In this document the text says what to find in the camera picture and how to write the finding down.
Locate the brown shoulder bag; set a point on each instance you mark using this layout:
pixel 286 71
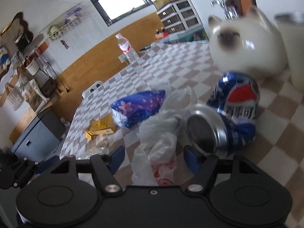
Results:
pixel 48 87

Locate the grey storage box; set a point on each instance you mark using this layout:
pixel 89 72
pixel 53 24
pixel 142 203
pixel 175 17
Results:
pixel 40 135

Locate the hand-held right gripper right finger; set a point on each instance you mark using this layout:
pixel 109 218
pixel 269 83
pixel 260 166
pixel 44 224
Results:
pixel 191 159

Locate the printed canvas tote bag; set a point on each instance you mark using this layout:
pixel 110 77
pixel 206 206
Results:
pixel 34 97

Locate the macrame wall rack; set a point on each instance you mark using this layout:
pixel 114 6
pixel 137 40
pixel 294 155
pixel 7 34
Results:
pixel 61 26

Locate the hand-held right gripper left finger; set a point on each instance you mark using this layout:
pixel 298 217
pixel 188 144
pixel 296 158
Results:
pixel 117 158

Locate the small brown framed stand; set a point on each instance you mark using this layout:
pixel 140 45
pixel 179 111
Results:
pixel 245 3

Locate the white wall socket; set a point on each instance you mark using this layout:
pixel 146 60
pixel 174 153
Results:
pixel 121 58

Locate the white drawer unit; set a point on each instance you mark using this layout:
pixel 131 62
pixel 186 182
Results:
pixel 180 16

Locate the clear water bottle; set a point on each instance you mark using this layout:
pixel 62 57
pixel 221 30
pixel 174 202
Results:
pixel 127 47

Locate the white cat figurine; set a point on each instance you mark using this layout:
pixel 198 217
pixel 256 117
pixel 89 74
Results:
pixel 249 47

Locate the purple plush toy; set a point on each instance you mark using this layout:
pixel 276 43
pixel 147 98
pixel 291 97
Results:
pixel 73 14

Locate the clear plastic packet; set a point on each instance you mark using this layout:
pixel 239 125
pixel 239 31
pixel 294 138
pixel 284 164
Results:
pixel 95 144

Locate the yellow cigarette box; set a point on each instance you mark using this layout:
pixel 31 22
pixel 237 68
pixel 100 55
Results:
pixel 102 125

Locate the brown white checkered tablecloth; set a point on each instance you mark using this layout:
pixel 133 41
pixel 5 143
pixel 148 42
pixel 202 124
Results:
pixel 166 64

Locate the white bucket bag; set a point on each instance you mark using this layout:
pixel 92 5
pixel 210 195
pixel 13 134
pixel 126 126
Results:
pixel 32 67

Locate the purple blue flowered packet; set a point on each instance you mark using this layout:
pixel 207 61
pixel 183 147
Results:
pixel 137 106

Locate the white cylindrical cup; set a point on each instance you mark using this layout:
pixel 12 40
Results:
pixel 294 52

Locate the crushed blue soda can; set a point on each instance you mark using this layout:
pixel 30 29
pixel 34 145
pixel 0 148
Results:
pixel 237 104

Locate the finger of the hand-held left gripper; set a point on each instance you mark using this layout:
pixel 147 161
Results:
pixel 26 171

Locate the white plastic bag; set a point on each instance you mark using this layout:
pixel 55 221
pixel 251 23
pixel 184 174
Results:
pixel 156 133

